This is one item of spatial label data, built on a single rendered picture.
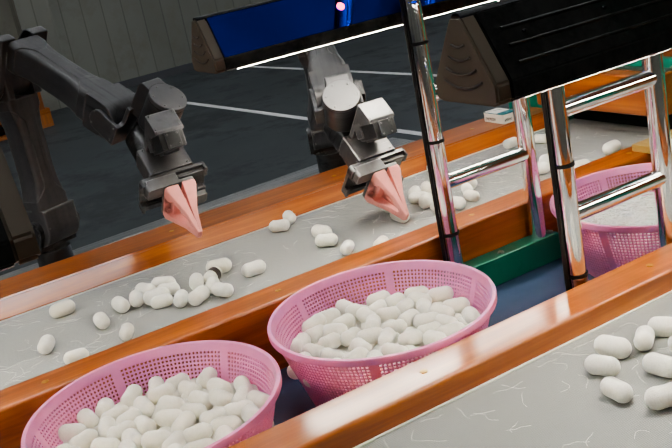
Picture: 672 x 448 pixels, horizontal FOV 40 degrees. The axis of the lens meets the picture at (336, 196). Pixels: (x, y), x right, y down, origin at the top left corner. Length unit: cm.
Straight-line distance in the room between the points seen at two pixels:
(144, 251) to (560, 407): 80
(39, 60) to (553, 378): 96
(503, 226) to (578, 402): 49
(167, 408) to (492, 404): 35
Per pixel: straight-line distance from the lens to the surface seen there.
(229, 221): 154
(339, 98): 140
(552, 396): 91
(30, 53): 156
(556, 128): 102
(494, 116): 184
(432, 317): 110
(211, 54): 121
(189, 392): 106
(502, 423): 88
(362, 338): 108
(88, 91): 147
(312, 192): 160
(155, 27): 966
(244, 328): 116
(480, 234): 132
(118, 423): 104
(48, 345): 126
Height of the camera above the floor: 120
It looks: 16 degrees down
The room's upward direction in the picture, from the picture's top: 11 degrees counter-clockwise
